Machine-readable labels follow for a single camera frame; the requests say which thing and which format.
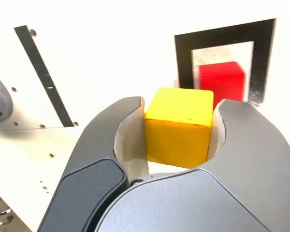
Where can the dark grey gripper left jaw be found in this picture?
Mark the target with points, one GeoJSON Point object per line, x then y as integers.
{"type": "Point", "coordinates": [91, 183]}

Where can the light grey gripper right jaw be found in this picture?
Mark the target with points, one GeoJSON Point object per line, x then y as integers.
{"type": "Point", "coordinates": [207, 193]}

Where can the yellow cube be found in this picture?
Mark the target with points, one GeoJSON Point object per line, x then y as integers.
{"type": "Point", "coordinates": [178, 133]}

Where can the red cube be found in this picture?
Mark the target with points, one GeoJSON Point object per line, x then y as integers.
{"type": "Point", "coordinates": [222, 79]}

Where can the black tape square outline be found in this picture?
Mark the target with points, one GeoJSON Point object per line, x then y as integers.
{"type": "Point", "coordinates": [183, 60]}

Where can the black tape strip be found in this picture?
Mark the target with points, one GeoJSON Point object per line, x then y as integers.
{"type": "Point", "coordinates": [43, 77]}

